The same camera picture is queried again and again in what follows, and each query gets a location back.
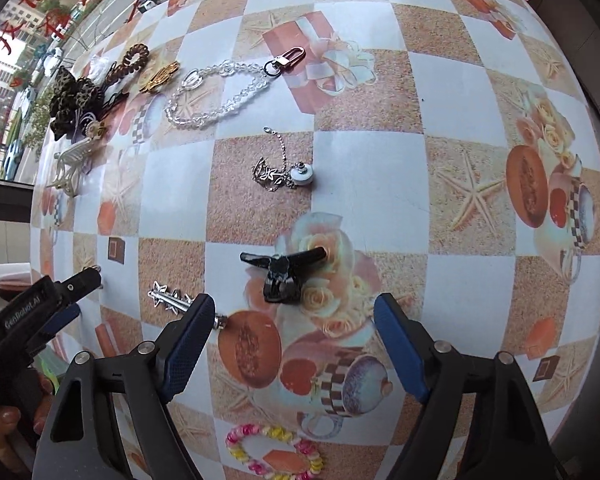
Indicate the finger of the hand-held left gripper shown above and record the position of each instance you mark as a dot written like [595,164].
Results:
[77,286]
[64,319]

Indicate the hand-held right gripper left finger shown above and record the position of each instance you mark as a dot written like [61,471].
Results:
[190,342]

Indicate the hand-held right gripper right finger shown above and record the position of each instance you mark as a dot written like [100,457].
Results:
[400,347]

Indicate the black claw clip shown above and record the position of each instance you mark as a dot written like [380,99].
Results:
[280,275]

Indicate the person's left hand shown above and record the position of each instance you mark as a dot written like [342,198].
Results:
[5,420]

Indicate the silver star hair clip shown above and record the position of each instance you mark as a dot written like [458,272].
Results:
[169,300]

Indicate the brown round stool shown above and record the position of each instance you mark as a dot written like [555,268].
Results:
[12,290]

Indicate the ivory claw clip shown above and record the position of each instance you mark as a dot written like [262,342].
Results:
[72,166]

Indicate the small flower hair clip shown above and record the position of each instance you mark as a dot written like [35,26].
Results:
[94,130]

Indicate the leopard print scrunchie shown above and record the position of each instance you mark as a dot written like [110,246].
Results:
[72,100]

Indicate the checkered printed tablecloth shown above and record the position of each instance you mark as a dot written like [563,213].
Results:
[360,160]

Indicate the gold hair clip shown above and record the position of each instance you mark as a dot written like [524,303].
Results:
[160,77]

